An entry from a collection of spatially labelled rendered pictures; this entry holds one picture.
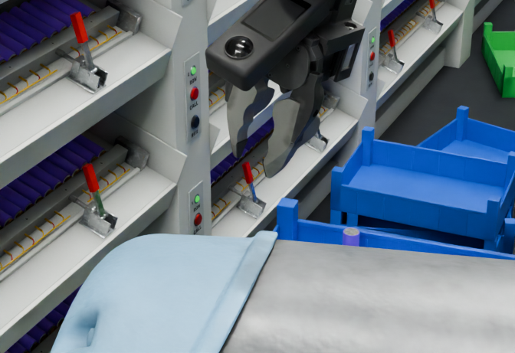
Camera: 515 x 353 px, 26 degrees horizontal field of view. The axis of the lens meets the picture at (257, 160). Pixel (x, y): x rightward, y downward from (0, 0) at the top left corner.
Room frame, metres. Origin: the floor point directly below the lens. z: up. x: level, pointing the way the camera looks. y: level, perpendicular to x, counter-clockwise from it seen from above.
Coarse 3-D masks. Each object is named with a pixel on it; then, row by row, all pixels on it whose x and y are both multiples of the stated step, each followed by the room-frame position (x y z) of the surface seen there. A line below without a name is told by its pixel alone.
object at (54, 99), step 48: (48, 0) 1.35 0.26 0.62; (96, 0) 1.40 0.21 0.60; (144, 0) 1.37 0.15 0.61; (0, 48) 1.21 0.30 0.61; (48, 48) 1.23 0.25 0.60; (96, 48) 1.30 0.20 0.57; (144, 48) 1.34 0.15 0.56; (0, 96) 1.15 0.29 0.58; (48, 96) 1.17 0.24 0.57; (96, 96) 1.20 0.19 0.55; (0, 144) 1.07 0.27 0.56; (48, 144) 1.12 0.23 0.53
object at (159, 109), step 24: (168, 0) 1.36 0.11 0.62; (192, 24) 1.40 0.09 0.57; (192, 48) 1.40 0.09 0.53; (168, 72) 1.36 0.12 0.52; (144, 96) 1.38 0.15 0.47; (168, 96) 1.36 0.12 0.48; (144, 120) 1.38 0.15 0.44; (168, 120) 1.36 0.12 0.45; (168, 144) 1.36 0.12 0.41; (192, 144) 1.40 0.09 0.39; (192, 168) 1.39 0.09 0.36; (168, 216) 1.36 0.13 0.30
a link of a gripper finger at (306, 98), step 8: (312, 72) 0.90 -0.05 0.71; (312, 80) 0.89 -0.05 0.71; (320, 80) 0.89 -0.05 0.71; (304, 88) 0.89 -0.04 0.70; (312, 88) 0.89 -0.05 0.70; (320, 88) 0.90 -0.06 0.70; (296, 96) 0.90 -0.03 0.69; (304, 96) 0.89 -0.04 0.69; (312, 96) 0.89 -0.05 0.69; (320, 96) 0.89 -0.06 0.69; (304, 104) 0.89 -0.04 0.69; (312, 104) 0.89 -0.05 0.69; (320, 104) 0.89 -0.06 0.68; (304, 112) 0.89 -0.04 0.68; (312, 112) 0.89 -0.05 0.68; (296, 120) 0.89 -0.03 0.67; (304, 120) 0.89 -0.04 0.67; (312, 120) 0.89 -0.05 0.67; (296, 128) 0.89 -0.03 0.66; (304, 128) 0.89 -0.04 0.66; (296, 136) 0.89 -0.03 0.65
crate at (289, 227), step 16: (288, 208) 1.07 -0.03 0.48; (288, 224) 1.07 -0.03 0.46; (304, 224) 1.08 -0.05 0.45; (320, 224) 1.07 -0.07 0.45; (304, 240) 1.08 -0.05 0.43; (320, 240) 1.07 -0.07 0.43; (336, 240) 1.07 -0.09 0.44; (368, 240) 1.06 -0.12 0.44; (384, 240) 1.05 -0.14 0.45; (400, 240) 1.04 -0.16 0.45; (416, 240) 1.04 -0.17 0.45; (480, 256) 1.02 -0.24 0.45; (496, 256) 1.01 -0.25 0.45; (512, 256) 1.01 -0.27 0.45
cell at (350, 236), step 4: (348, 228) 1.04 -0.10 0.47; (352, 228) 1.04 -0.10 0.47; (344, 232) 1.03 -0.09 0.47; (348, 232) 1.03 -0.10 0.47; (352, 232) 1.03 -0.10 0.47; (356, 232) 1.03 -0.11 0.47; (344, 236) 1.03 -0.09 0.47; (348, 236) 1.03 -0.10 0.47; (352, 236) 1.02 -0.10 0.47; (356, 236) 1.03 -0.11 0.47; (344, 240) 1.03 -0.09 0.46; (348, 240) 1.03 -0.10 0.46; (352, 240) 1.02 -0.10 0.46; (356, 240) 1.03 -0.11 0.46; (344, 244) 1.03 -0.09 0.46; (348, 244) 1.03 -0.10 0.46; (352, 244) 1.02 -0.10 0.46; (356, 244) 1.03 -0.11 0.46
